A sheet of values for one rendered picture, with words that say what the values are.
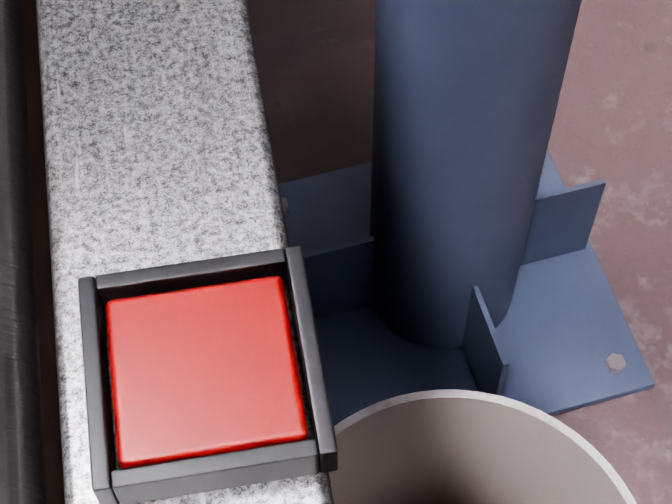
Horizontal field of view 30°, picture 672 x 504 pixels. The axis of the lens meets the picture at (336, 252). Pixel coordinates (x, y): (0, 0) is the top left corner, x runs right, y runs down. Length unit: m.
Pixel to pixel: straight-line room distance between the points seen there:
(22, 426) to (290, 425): 0.09
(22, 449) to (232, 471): 0.07
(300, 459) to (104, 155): 0.15
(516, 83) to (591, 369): 0.49
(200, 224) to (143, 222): 0.02
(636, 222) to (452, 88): 0.58
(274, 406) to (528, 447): 0.68
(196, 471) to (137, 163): 0.13
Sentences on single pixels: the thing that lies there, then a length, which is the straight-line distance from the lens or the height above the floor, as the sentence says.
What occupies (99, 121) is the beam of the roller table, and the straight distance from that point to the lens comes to 0.48.
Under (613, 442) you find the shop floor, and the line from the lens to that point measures 1.43.
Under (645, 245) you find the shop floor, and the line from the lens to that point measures 1.56.
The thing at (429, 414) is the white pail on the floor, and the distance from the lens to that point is 1.04.
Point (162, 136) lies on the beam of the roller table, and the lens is 0.48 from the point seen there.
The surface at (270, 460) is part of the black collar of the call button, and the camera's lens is 0.39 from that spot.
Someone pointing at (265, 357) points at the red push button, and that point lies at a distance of 0.41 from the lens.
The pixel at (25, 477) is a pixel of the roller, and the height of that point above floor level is 0.91.
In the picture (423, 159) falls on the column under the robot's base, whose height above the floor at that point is 0.37.
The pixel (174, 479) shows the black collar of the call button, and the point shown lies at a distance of 0.39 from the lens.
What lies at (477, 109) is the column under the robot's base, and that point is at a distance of 1.06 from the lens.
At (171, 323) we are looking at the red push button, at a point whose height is 0.93.
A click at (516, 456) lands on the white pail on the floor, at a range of 1.09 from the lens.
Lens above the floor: 1.29
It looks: 59 degrees down
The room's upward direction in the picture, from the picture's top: 1 degrees counter-clockwise
